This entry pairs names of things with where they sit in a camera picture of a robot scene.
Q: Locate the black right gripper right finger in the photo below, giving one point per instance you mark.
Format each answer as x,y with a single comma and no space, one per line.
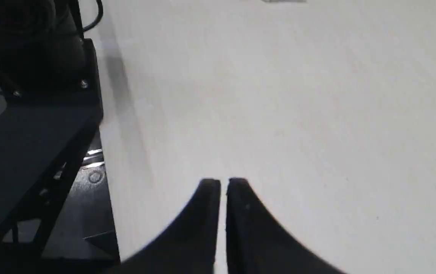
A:
257,244

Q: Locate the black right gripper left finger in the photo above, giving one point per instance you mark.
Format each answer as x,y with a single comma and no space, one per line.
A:
188,244

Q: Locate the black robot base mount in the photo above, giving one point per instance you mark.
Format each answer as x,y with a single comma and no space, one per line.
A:
49,80

